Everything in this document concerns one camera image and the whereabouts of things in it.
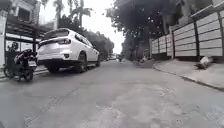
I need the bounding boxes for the grey asphalt road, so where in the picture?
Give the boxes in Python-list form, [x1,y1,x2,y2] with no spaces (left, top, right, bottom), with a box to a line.
[0,59,224,128]

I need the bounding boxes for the white car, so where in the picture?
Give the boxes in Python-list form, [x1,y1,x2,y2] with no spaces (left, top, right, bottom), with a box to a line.
[35,27,102,74]

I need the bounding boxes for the large dark trees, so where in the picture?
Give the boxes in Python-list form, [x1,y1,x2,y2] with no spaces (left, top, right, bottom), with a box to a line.
[105,0,178,62]

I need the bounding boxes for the white slatted fence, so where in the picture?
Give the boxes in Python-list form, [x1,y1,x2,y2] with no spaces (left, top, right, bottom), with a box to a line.
[149,8,224,63]

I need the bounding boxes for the dark motorcycle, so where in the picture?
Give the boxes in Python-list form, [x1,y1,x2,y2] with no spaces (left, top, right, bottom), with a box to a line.
[3,49,38,83]

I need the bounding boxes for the grey concrete pavement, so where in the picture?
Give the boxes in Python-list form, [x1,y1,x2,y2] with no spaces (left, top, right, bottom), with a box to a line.
[152,58,224,92]

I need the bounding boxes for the pale bag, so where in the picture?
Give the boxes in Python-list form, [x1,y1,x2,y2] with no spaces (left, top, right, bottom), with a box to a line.
[194,55,214,71]

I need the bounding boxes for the person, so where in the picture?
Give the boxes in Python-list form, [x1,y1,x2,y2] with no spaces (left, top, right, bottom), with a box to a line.
[4,41,21,76]

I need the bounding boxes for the building with dark canopy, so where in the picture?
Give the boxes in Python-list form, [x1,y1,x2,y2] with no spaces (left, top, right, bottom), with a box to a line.
[0,0,56,68]

